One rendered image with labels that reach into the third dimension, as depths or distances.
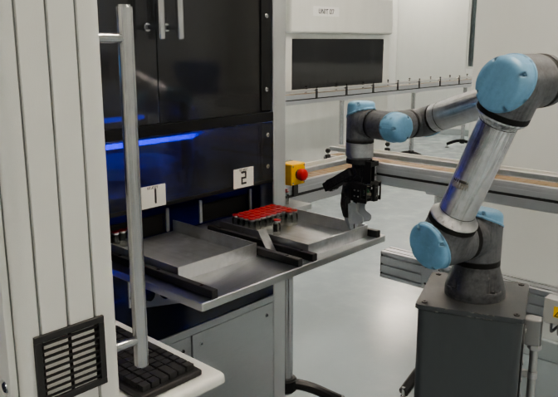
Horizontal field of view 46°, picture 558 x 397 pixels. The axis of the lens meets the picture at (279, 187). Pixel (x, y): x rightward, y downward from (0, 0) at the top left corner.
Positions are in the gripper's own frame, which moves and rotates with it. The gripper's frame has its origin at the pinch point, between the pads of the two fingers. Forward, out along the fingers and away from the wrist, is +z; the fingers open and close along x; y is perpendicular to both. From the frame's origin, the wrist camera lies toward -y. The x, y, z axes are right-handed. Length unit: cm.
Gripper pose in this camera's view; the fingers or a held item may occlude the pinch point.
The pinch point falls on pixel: (350, 227)
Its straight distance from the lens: 187.2
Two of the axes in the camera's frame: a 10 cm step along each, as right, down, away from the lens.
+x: 6.7, -1.6, 7.2
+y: 7.4, 1.5, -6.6
